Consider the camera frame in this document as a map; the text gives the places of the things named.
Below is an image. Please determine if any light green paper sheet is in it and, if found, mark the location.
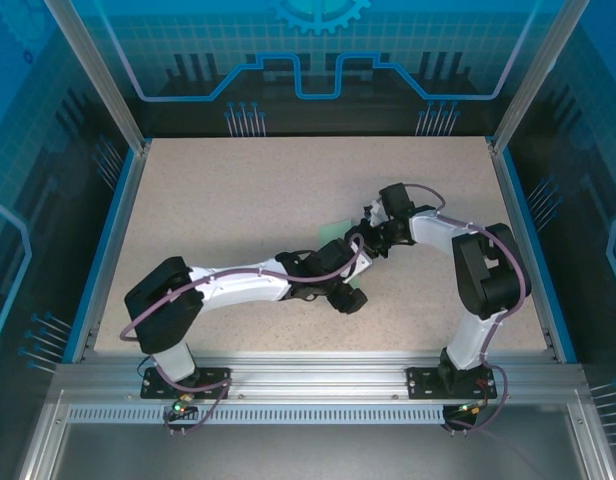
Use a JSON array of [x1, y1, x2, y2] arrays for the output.
[[317, 218, 364, 291]]

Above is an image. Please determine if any grey metal shelf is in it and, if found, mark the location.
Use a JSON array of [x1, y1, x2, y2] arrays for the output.
[[17, 388, 616, 480]]

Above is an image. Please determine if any small connector with green light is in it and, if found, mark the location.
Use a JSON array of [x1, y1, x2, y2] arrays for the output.
[[457, 399, 489, 419], [170, 394, 197, 416]]

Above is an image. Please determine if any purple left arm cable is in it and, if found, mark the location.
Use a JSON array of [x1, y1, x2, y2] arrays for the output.
[[118, 232, 367, 436]]

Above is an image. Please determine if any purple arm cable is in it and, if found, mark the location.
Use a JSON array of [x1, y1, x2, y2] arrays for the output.
[[118, 232, 367, 436], [402, 183, 534, 436]]

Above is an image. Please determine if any aluminium side frame rail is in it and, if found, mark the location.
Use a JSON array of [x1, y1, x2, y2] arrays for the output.
[[490, 139, 577, 364], [70, 142, 152, 364]]

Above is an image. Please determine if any aluminium mounting rail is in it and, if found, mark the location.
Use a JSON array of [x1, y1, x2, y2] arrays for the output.
[[55, 349, 587, 404]]

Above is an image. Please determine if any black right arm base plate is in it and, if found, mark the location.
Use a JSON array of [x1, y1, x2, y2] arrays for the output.
[[406, 366, 500, 401]]

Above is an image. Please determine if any slotted grey cable duct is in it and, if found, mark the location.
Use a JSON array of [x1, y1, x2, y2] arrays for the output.
[[66, 403, 452, 427]]

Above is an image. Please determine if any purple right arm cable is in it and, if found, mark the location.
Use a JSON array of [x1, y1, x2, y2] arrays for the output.
[[402, 183, 534, 436]]

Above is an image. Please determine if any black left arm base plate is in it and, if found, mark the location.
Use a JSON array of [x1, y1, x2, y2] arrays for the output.
[[139, 366, 233, 401]]

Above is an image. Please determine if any aluminium frame post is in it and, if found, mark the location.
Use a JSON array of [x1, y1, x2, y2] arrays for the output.
[[489, 0, 587, 154], [43, 0, 152, 154]]

